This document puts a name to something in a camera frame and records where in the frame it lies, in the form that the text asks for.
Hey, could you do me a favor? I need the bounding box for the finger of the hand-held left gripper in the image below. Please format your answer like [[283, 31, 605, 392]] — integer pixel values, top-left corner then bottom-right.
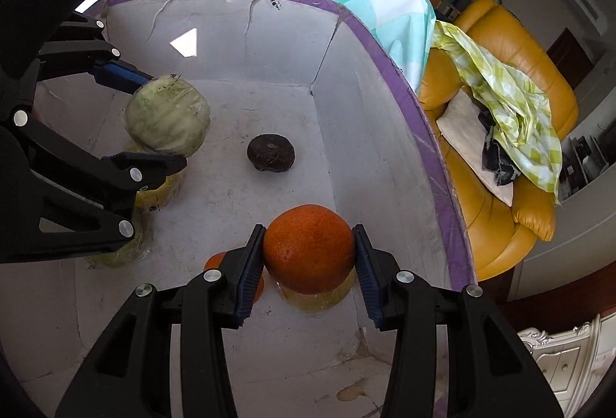
[[10, 107, 187, 262], [36, 11, 155, 96]]

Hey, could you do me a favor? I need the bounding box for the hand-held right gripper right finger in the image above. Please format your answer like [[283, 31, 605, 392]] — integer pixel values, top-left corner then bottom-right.
[[351, 224, 565, 418]]

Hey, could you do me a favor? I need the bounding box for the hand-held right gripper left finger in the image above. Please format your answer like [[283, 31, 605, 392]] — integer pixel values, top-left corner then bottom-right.
[[54, 225, 266, 418]]

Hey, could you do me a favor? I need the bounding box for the yellow-green mango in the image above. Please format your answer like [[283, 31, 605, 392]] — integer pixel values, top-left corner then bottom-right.
[[89, 153, 188, 267]]

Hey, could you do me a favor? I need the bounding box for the orange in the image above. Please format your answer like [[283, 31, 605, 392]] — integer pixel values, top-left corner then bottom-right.
[[262, 204, 357, 295], [203, 252, 265, 303]]

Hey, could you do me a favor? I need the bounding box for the green melon half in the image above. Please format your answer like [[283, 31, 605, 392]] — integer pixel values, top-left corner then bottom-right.
[[125, 75, 211, 157]]

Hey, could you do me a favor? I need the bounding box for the orange-yellow fruit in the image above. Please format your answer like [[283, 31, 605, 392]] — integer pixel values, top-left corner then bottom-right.
[[275, 269, 359, 314]]

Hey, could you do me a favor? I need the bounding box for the dark wrinkled passion fruit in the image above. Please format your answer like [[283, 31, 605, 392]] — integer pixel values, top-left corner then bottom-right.
[[247, 134, 295, 173]]

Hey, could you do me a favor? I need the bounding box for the purple cardboard box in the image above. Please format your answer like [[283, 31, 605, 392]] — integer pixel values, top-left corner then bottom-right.
[[0, 0, 477, 418]]

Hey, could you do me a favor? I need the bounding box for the yellow leather sofa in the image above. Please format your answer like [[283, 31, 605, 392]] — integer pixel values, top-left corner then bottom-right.
[[416, 0, 578, 281]]

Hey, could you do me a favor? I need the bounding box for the dark crumpled bag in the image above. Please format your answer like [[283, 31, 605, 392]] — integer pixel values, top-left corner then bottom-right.
[[474, 107, 523, 186]]

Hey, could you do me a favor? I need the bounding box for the white cushion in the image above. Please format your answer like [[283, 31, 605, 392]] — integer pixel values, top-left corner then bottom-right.
[[435, 88, 515, 207]]

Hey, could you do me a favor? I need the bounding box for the white carved cabinet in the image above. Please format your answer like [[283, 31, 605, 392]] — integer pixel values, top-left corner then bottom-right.
[[517, 314, 616, 400]]

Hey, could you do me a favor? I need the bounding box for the green checked cloth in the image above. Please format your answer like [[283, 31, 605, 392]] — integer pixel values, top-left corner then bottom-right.
[[430, 20, 564, 204]]

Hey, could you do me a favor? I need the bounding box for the white shelf unit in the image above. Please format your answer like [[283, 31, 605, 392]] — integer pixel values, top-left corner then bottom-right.
[[561, 129, 616, 202]]

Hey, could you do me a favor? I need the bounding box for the dark brown door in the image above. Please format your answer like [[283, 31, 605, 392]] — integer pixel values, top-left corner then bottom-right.
[[546, 28, 594, 77]]

